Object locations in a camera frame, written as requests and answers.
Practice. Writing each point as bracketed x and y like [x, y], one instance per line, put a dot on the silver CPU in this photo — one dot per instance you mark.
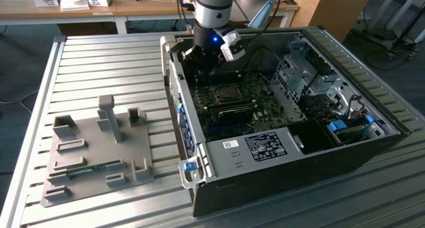
[229, 91]

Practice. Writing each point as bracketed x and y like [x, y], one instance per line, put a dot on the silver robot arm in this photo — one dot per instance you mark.
[212, 11]

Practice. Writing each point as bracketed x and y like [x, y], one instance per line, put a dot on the CPU socket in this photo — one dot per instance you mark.
[229, 100]

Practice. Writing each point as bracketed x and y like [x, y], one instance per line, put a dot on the wooden desk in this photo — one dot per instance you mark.
[149, 9]
[20, 10]

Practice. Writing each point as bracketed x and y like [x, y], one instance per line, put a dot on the black graphics card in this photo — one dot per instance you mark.
[233, 118]

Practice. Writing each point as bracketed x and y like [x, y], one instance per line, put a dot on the green motherboard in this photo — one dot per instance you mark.
[265, 106]

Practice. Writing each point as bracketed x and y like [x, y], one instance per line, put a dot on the silver drive cage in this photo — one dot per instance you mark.
[292, 75]

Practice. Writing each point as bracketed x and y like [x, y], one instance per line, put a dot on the chipset heatsink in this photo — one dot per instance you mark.
[264, 128]

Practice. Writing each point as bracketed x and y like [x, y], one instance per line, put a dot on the grey power supply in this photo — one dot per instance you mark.
[222, 163]

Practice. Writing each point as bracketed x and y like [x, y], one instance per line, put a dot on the blue case latch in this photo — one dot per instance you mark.
[188, 166]

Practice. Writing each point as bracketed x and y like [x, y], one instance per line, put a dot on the white round-hole block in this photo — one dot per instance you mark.
[75, 2]

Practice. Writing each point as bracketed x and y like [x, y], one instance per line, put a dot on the wooden cabinet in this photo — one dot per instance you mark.
[341, 11]

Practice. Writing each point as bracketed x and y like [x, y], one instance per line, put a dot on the grey parts rack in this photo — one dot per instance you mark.
[89, 138]

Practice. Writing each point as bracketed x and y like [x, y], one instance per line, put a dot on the blue disk carrier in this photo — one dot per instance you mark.
[337, 126]

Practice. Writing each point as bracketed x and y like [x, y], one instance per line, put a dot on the black PC case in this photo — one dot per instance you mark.
[298, 178]

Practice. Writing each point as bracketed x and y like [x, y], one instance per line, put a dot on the green RAM stick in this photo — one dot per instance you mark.
[88, 168]

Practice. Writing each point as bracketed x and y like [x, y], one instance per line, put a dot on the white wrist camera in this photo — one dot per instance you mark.
[232, 46]

